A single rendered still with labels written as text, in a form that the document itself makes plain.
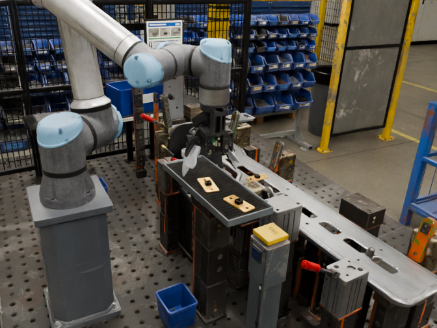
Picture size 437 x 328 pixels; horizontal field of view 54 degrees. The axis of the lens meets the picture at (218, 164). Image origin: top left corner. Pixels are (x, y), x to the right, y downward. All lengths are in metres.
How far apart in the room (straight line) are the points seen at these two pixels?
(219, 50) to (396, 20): 3.88
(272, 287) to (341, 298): 0.16
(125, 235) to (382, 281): 1.03
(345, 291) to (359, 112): 3.81
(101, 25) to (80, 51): 0.24
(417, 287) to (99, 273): 0.87
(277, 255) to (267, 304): 0.15
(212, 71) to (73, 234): 0.59
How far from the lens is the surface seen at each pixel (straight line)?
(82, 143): 1.20
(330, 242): 1.29
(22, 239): 1.88
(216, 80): 1.02
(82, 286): 1.36
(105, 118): 1.26
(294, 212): 1.23
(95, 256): 1.31
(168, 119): 1.83
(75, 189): 1.21
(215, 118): 1.05
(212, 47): 1.00
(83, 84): 1.25
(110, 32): 1.00
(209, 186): 1.17
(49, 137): 1.17
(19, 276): 1.69
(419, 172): 3.33
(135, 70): 0.94
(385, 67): 4.85
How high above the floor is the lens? 1.71
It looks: 25 degrees down
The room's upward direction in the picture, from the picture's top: 2 degrees clockwise
